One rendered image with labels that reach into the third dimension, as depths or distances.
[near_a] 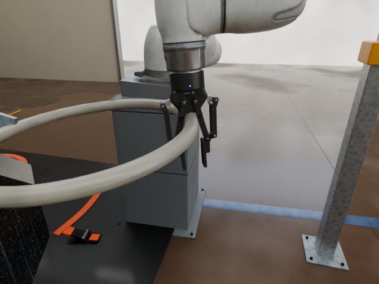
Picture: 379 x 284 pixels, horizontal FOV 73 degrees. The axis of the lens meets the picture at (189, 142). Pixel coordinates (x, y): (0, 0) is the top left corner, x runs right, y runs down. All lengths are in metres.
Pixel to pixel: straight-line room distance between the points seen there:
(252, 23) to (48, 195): 0.45
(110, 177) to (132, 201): 1.23
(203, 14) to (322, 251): 1.39
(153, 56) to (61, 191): 1.06
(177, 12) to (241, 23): 0.12
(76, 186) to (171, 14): 0.34
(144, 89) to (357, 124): 0.98
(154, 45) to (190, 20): 0.84
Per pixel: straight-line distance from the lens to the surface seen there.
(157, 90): 1.33
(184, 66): 0.53
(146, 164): 0.39
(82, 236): 1.66
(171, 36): 0.53
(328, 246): 1.62
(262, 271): 1.50
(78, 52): 6.31
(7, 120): 0.78
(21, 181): 1.18
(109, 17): 5.88
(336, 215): 1.50
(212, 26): 0.54
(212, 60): 1.39
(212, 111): 0.59
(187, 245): 1.57
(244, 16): 0.53
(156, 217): 1.63
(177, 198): 1.50
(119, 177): 0.38
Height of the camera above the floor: 1.14
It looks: 24 degrees down
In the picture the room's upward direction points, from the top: straight up
